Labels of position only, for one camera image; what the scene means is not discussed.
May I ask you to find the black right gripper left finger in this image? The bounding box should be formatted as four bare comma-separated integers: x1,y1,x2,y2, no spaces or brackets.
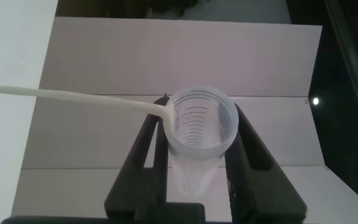
103,95,170,218

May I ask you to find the white folding screen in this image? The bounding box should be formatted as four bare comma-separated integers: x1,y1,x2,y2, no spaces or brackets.
11,17,358,224

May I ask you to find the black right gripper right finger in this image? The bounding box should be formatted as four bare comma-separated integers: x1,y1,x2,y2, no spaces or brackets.
224,104,308,224

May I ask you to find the test tube with yellowish liquid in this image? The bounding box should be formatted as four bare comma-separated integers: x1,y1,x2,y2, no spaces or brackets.
162,86,239,198

